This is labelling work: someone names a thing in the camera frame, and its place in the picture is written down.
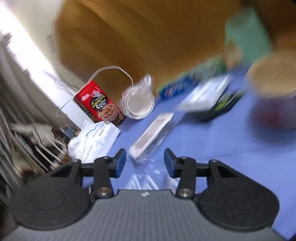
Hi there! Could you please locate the teal plastic mug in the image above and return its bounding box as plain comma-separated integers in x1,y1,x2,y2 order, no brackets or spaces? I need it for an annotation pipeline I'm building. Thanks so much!
225,6,273,66

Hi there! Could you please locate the instant noodle cup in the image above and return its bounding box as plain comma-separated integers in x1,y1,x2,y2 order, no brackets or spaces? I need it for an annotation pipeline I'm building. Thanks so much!
246,49,295,130

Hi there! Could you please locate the clear plastic lidded container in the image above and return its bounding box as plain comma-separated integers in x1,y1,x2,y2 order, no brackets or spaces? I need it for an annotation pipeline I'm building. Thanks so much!
119,74,155,120

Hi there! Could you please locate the white cable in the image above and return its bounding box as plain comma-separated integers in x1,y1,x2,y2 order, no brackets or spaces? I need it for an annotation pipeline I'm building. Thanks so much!
55,66,135,117

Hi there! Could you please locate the white plastic bag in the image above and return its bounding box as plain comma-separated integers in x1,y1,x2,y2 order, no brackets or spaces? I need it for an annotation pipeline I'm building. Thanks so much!
68,121,120,164

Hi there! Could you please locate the silver foil long packet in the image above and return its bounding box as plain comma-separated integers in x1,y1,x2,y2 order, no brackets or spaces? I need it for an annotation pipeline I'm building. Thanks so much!
128,112,174,162

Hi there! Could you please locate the dark green wrapped packet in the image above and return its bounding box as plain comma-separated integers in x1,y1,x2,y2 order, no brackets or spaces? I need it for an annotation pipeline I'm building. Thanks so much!
176,75,245,122

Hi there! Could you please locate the blue green carton box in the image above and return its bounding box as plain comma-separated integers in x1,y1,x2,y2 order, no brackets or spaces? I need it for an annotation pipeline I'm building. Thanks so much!
157,55,226,100

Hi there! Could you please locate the blue patterned tablecloth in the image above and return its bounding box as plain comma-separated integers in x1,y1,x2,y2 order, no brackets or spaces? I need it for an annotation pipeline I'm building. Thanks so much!
83,67,296,239

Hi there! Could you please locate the red snack box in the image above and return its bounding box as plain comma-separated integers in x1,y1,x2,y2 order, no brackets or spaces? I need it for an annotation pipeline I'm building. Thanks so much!
74,80,125,126

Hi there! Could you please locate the wooden board panel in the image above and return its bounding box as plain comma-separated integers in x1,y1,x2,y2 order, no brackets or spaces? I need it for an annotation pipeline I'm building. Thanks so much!
55,1,241,101

